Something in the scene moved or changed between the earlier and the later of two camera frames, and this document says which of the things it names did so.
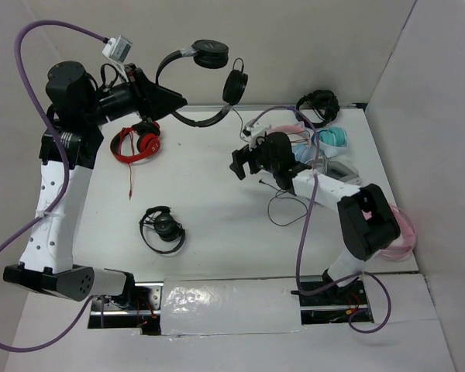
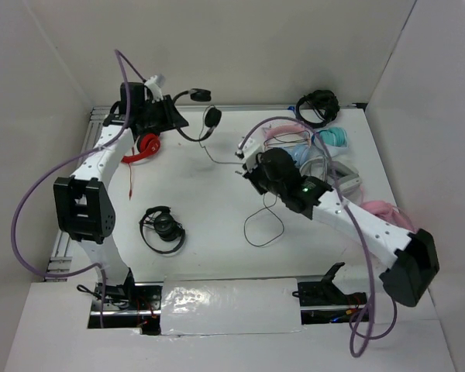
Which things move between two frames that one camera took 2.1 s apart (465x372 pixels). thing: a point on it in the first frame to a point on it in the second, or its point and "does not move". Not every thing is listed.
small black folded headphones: x=160 y=219 does not move
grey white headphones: x=339 y=170 does not move
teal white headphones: x=332 y=140 does not move
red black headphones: x=148 y=141 does not move
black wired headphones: x=208 y=54 to x=274 y=171
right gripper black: x=244 y=155 to x=251 y=176
